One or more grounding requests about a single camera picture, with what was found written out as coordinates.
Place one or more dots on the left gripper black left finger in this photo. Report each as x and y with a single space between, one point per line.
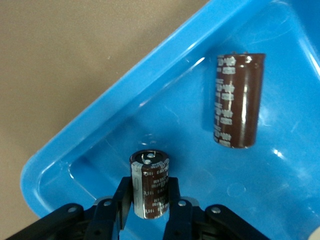
105 217

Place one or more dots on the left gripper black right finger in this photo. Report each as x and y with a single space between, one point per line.
180 220

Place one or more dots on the short brown capacitor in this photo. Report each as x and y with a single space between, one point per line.
152 185

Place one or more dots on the long brown capacitor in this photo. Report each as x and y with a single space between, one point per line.
240 100

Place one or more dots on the blue plastic tray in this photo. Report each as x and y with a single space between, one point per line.
175 112

